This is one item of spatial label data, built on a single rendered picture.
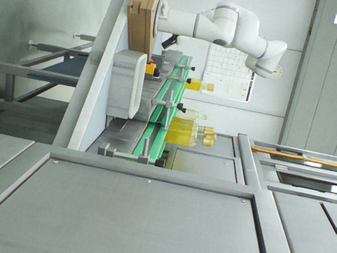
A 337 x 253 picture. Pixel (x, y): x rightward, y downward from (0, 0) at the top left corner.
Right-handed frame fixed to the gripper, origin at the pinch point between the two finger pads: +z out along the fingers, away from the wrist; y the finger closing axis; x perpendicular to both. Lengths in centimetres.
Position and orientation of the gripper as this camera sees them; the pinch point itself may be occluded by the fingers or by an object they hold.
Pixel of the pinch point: (166, 44)
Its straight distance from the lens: 212.6
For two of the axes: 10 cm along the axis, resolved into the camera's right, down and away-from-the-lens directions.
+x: 5.5, 8.1, -2.0
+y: 0.0, -2.4, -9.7
